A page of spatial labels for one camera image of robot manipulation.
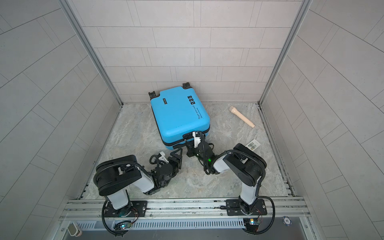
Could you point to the white ventilation grille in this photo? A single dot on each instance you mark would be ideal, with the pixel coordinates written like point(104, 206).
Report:
point(178, 224)

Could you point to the small white remote control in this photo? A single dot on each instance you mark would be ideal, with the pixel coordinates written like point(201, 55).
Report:
point(253, 145)

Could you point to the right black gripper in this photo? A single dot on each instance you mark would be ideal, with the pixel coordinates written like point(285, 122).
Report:
point(190, 150)

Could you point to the blue hard-shell suitcase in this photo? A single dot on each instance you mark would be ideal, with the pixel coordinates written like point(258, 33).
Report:
point(178, 112)

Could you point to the small white pink object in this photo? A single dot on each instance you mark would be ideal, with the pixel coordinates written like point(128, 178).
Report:
point(74, 230)

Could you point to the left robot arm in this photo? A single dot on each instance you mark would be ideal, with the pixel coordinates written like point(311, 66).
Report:
point(113, 177)

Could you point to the round blue white sticker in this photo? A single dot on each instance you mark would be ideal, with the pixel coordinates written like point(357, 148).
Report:
point(287, 221)

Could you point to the right circuit board with wires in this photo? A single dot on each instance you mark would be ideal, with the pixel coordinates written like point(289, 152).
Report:
point(251, 225)

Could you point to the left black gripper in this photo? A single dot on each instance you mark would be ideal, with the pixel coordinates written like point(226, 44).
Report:
point(177, 163)

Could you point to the beige wooden handle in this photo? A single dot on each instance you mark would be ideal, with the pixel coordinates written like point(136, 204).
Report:
point(234, 111)

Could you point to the circuit board with wires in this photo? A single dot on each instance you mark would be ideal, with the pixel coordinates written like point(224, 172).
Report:
point(123, 226)
point(251, 225)

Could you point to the left circuit board with wires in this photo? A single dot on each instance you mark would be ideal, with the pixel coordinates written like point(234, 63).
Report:
point(123, 226)

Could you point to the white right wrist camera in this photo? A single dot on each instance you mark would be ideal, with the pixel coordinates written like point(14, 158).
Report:
point(197, 139)

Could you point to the aluminium mounting rail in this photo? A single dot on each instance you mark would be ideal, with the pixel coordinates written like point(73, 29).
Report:
point(205, 208)

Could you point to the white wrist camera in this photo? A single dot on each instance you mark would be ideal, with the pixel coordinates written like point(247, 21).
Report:
point(162, 157)
point(197, 139)

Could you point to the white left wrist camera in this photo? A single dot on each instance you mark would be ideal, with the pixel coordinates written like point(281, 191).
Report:
point(162, 157)

